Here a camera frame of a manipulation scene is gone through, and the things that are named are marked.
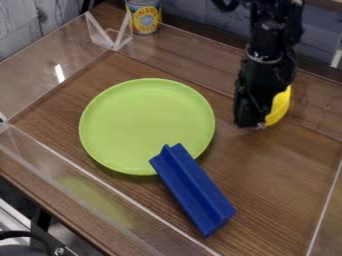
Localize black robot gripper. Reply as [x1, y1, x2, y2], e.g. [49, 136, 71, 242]
[234, 46, 297, 128]

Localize yellow toy banana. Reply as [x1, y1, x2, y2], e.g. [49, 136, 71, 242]
[266, 86, 292, 126]

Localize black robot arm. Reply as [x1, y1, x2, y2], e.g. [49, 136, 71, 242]
[212, 0, 305, 128]

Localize green round plate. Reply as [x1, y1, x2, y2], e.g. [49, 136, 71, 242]
[78, 78, 216, 176]

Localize blue plastic block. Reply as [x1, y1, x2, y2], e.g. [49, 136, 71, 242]
[150, 143, 237, 237]

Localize clear acrylic enclosure wall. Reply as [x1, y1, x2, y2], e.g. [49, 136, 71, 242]
[0, 6, 342, 256]

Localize black metal table bracket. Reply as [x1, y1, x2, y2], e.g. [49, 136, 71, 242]
[31, 210, 78, 256]

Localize black cable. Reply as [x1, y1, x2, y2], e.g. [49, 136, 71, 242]
[0, 230, 51, 256]

